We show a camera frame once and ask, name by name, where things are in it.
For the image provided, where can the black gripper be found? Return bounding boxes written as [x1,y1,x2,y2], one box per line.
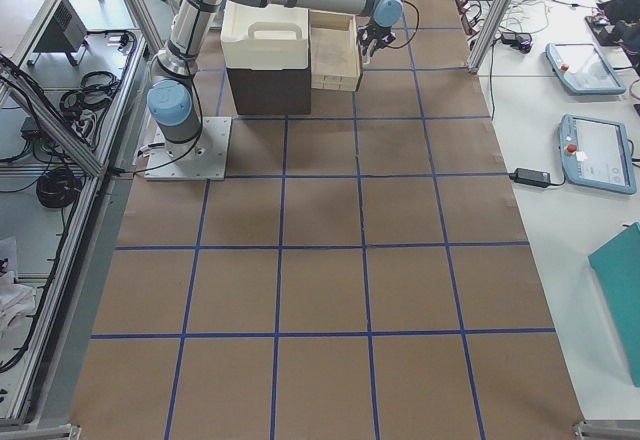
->
[357,20,396,66]

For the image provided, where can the wooden drawer with white handle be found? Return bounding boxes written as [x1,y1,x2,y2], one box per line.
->
[309,10,362,92]

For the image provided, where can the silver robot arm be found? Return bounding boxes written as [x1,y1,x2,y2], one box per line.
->
[146,0,404,161]

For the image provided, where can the white plastic tray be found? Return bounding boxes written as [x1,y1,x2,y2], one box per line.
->
[220,0,309,71]

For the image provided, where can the dark wooden cabinet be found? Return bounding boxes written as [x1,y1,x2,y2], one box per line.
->
[227,67,311,116]

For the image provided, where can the far teach pendant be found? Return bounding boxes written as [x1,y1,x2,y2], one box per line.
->
[545,43,626,95]

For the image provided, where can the teach pendant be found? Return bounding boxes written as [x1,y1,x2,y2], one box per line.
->
[558,114,637,195]
[545,43,626,95]

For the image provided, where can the black power adapter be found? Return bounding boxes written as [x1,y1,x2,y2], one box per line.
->
[509,168,552,188]

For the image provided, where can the near teach pendant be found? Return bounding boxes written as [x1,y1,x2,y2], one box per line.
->
[558,114,637,195]

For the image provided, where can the grey metal box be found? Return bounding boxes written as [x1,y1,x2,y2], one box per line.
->
[27,0,88,67]

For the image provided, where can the teal box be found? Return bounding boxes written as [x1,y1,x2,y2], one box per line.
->
[589,222,639,387]

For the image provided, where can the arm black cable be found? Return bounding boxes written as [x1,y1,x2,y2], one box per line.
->
[387,1,424,51]

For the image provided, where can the aluminium frame post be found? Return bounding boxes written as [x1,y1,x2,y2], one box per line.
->
[467,0,512,74]

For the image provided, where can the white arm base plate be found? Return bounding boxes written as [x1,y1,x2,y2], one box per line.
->
[143,116,232,181]

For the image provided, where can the black cable coil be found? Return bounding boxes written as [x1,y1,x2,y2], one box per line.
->
[35,165,81,210]

